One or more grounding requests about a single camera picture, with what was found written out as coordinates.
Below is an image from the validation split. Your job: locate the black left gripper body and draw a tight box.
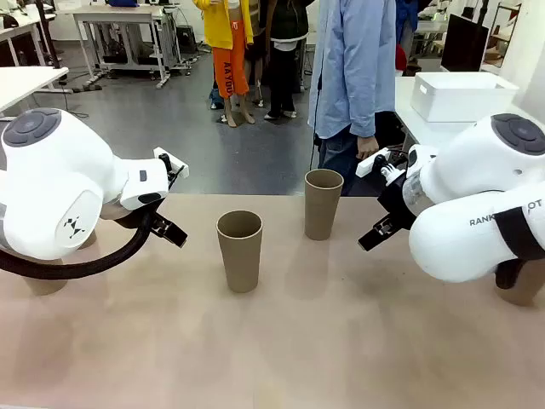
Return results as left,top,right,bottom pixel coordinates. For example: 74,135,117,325
104,202,154,229

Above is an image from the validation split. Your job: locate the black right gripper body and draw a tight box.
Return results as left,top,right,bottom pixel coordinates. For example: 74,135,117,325
376,176,416,230

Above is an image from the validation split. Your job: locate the black monitor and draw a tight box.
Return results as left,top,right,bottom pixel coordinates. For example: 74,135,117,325
440,13,490,73

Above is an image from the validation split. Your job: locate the person's left hand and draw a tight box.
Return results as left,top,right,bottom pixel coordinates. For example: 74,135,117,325
356,135,379,162

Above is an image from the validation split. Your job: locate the blue hanging jacket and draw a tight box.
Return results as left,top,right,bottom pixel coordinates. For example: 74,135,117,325
395,0,421,48

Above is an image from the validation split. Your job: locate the left arm black cable sleeve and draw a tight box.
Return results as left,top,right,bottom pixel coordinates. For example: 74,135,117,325
0,208,154,281

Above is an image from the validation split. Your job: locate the white side table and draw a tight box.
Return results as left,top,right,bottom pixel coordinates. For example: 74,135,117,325
393,75,545,154

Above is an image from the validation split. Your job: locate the white desk with dark drawers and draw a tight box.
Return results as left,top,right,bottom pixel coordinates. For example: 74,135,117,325
0,16,56,67

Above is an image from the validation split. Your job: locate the grey top metal desk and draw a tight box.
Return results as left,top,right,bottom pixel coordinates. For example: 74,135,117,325
72,4,180,89

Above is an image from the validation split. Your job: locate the black computer tower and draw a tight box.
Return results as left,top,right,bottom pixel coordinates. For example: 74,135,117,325
176,25,199,55

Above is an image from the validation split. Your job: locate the person in blue shirt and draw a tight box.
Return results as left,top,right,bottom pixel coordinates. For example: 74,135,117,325
307,0,398,197

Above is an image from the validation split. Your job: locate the person in black clothes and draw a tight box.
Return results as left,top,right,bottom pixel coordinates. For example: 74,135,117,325
255,0,310,121

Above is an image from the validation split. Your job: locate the black pole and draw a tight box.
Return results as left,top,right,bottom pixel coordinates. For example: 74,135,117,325
36,0,60,69

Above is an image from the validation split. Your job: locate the person's left forearm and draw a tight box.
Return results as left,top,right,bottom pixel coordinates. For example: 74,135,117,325
348,76,397,138

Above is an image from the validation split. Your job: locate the white plastic basket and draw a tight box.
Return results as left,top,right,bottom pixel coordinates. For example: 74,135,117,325
410,71,520,124

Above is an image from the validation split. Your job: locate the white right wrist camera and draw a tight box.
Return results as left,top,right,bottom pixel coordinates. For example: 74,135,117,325
355,147,405,185

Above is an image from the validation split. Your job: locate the person in yellow jacket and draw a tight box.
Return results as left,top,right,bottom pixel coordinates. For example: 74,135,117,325
192,0,256,129

